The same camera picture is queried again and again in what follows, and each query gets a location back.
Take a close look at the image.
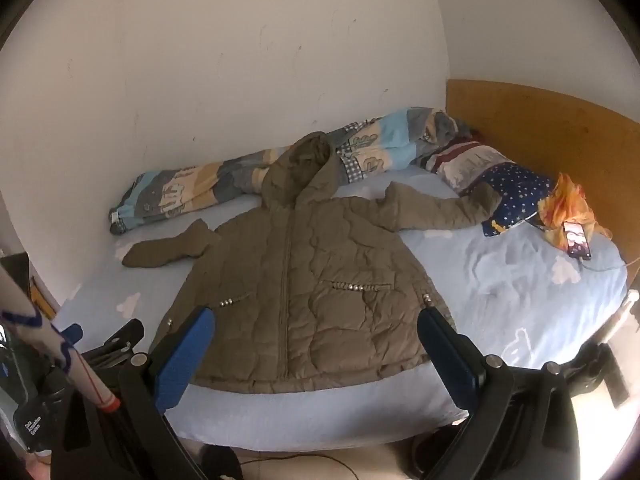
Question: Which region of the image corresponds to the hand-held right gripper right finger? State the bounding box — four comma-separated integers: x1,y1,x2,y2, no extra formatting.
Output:
416,306,581,480

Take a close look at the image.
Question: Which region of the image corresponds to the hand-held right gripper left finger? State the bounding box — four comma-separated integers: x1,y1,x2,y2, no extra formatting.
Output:
50,306,217,480

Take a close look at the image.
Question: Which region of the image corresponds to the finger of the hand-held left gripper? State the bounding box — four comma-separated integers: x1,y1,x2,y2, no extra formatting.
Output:
59,324,84,349
82,319,146,362

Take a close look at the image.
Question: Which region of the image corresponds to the olive quilted hooded jacket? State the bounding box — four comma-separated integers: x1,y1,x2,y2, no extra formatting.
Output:
121,131,503,395

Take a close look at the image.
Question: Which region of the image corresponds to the wooden shelf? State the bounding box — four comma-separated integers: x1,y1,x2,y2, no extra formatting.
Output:
29,280,58,321

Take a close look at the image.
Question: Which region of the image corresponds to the black board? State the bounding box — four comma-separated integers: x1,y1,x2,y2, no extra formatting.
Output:
0,252,31,311

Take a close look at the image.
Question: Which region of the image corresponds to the bed with light blue sheet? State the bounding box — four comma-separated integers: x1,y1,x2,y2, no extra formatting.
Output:
50,160,628,453

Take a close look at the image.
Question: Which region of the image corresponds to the patterned patchwork quilt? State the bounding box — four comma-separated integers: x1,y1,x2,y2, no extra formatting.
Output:
109,106,473,235

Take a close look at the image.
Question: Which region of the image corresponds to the smartphone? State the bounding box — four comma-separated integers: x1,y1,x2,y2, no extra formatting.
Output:
562,221,592,261

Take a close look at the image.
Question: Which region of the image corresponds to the white rod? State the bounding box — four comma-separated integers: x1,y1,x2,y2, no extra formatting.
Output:
597,290,640,346

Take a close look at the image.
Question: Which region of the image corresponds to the navy star print pillow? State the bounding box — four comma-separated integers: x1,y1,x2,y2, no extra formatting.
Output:
462,162,558,238

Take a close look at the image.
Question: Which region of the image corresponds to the striped red and white pillow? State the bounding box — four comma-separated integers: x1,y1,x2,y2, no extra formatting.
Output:
422,139,516,196

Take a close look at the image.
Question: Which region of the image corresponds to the orange cloth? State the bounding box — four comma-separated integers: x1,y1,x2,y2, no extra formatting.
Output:
537,172,613,253

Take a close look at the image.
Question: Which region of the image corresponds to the wooden headboard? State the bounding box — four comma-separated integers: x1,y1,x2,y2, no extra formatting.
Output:
445,79,640,286

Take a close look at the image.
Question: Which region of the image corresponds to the phone charging cable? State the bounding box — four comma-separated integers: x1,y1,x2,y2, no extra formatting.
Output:
577,255,640,273

